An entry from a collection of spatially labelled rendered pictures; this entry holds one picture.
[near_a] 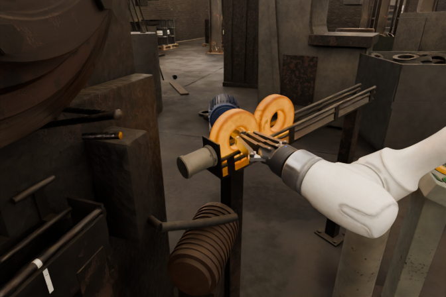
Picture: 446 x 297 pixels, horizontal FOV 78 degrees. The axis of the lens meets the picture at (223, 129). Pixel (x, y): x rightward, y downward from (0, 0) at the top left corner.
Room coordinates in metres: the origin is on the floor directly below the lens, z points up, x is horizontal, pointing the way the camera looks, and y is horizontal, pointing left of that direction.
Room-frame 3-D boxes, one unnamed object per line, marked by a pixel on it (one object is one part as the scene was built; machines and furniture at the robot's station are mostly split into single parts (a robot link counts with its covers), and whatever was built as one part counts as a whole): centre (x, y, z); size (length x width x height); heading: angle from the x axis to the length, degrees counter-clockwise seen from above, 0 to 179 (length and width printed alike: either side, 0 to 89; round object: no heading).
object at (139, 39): (3.14, 1.01, 0.45); 0.59 x 0.59 x 0.89
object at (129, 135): (0.51, 0.21, 0.68); 0.11 x 0.08 x 0.24; 72
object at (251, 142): (0.63, -0.08, 0.71); 0.11 x 0.01 x 0.04; 39
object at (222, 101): (2.55, -0.01, 0.17); 0.57 x 0.31 x 0.34; 2
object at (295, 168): (0.53, -0.17, 0.70); 0.09 x 0.06 x 0.09; 127
